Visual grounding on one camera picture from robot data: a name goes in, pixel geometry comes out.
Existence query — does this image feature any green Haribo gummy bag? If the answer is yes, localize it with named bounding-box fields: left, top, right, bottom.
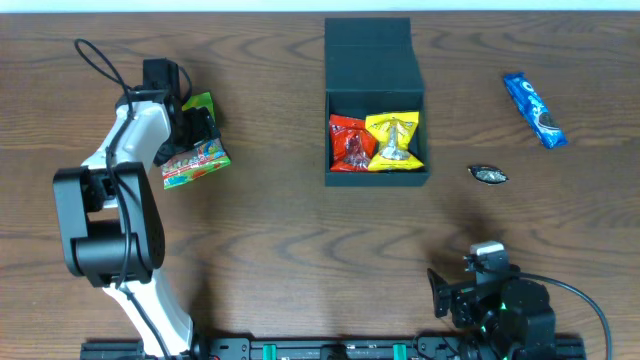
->
left=161, top=92, right=231, bottom=189

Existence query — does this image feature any red Hacks candy bag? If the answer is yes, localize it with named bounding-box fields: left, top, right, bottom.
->
left=329, top=114, right=377, bottom=172

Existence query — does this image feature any yellow Hacks candy bag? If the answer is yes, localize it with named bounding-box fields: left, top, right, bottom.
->
left=365, top=112, right=424, bottom=172

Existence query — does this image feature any blue Oreo cookie pack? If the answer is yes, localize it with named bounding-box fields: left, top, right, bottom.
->
left=503, top=72, right=568, bottom=149

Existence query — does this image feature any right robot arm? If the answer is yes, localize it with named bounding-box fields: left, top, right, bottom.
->
left=428, top=269, right=558, bottom=360

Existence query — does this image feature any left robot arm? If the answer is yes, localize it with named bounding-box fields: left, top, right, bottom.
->
left=53, top=90, right=219, bottom=359

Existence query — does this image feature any small black candy wrapper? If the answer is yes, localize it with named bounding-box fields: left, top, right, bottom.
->
left=468, top=165, right=509, bottom=185

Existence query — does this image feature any dark green open box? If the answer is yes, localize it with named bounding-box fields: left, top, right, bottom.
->
left=324, top=17, right=430, bottom=187

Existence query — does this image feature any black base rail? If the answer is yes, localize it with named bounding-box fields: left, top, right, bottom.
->
left=79, top=336, right=587, bottom=360

